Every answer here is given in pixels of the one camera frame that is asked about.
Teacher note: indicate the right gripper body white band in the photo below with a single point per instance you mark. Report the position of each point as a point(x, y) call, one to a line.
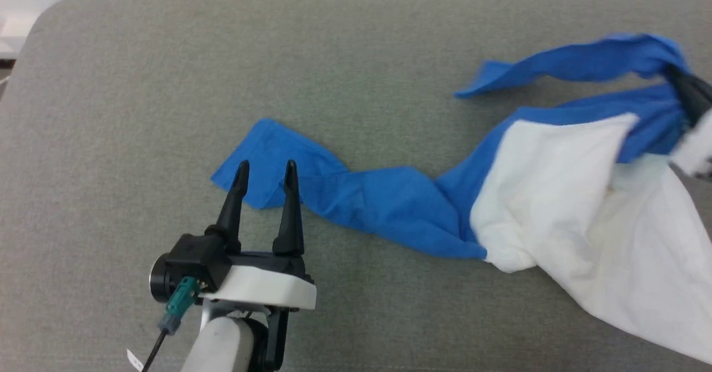
point(696, 147)

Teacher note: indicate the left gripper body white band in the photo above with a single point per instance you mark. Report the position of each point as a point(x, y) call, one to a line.
point(261, 287)

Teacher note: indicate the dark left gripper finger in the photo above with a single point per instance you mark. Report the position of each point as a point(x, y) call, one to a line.
point(233, 205)
point(289, 211)

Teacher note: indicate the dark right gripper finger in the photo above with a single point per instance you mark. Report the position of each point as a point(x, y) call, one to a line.
point(702, 91)
point(683, 95)

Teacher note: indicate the blue and white garment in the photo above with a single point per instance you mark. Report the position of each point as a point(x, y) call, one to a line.
point(556, 194)

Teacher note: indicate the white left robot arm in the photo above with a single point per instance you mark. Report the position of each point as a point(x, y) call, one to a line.
point(222, 344)

